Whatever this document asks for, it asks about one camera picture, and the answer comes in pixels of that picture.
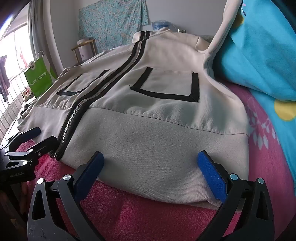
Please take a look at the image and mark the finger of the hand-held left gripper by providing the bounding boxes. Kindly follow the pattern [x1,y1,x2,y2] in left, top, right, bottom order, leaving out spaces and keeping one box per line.
[5,136,58,167]
[0,126,41,151]

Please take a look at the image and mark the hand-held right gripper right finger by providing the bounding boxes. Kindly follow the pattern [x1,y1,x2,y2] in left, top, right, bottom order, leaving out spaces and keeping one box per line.
[196,151,274,241]

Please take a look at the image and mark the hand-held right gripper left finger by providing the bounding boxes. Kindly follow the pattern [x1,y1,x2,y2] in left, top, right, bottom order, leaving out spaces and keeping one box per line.
[27,151,104,241]

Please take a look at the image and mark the beige zip jacket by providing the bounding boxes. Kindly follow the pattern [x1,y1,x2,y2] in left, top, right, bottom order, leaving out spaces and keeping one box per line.
[17,0,249,212]

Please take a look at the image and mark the metal window railing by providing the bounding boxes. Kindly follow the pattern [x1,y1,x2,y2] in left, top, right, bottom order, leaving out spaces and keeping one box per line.
[0,67,35,139]

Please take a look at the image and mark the green paper shopping bag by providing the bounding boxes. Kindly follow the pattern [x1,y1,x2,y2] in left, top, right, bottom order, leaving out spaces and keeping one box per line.
[24,51,58,99]

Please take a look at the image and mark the purple hanging garment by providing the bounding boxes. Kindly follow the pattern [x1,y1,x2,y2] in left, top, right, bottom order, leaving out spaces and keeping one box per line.
[0,56,10,102]

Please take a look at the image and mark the pink floral fleece blanket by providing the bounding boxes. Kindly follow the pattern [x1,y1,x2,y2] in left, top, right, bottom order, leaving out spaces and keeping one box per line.
[14,79,296,241]

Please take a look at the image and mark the wooden chair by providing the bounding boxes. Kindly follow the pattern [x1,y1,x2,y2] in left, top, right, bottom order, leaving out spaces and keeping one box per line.
[71,39,96,67]

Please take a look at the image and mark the pink cylinder box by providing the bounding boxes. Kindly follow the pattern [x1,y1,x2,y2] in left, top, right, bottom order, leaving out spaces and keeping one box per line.
[76,38,94,59]

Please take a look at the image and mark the grey curtain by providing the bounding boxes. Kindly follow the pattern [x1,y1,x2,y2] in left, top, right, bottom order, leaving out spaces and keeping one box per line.
[27,0,65,77]

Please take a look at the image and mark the teal floral hanging cloth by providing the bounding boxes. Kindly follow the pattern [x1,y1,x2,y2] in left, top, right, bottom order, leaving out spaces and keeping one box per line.
[79,0,149,55]

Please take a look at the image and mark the blue printed quilt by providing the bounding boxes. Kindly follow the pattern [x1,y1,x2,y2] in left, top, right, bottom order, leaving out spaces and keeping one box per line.
[214,0,296,190]

